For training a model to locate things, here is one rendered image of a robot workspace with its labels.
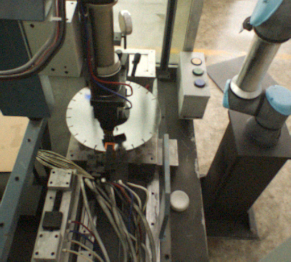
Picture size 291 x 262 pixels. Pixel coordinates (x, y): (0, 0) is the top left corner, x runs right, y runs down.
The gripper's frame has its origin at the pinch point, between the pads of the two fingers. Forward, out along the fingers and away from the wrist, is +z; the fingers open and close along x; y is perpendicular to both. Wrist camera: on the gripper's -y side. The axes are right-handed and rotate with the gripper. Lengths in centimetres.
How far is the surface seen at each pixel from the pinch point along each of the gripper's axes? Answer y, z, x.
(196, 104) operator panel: -44.2, 6.5, -10.5
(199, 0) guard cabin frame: -27.5, -23.1, 13.0
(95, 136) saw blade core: -90, -4, -7
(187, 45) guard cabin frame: -28.4, -1.5, 13.7
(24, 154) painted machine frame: -112, -13, -7
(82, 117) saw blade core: -90, -4, 3
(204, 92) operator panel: -41.1, 1.3, -10.5
